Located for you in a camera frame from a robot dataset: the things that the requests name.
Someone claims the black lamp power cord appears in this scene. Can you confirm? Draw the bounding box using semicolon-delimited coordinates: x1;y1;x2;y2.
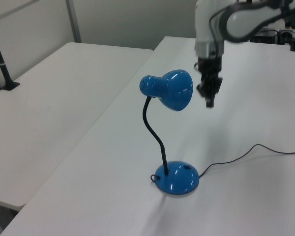
197;144;295;178

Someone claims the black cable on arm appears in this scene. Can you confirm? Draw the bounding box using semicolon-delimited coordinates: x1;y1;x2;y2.
208;4;227;59

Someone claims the black electronics box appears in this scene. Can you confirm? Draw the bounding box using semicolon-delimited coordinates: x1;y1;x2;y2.
250;29;294;45

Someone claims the grey partition frame post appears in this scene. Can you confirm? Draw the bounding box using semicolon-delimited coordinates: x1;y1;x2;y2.
65;0;83;43

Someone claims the blue gooseneck desk lamp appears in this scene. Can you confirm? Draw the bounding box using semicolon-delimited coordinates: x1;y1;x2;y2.
139;69;200;196

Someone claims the white side table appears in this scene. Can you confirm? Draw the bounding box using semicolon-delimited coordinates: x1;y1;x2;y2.
0;42;154;211

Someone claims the black camera pole with clamp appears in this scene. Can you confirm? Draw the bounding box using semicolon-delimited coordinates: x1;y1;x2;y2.
0;21;21;92

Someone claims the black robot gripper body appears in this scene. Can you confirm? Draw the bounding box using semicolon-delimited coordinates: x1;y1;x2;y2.
193;56;224;97

